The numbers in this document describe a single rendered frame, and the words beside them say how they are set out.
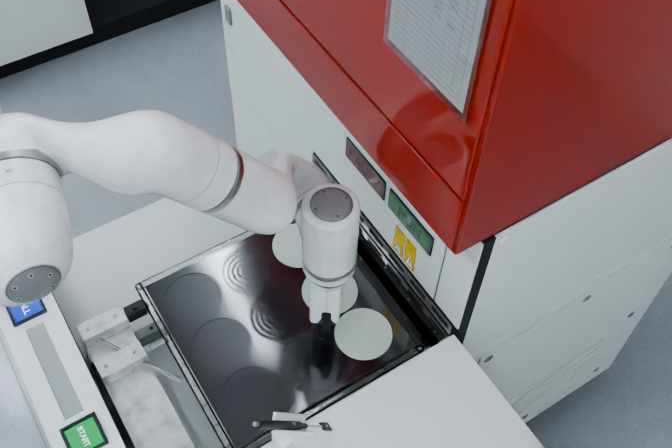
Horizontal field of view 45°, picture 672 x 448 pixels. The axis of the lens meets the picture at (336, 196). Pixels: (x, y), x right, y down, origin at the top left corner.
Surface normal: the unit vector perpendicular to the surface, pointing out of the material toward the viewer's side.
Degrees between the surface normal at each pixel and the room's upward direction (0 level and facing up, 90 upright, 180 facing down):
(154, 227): 0
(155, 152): 50
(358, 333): 0
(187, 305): 0
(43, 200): 41
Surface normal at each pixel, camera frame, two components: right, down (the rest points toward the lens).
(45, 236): 0.71, -0.37
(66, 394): 0.03, -0.62
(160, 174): 0.43, 0.59
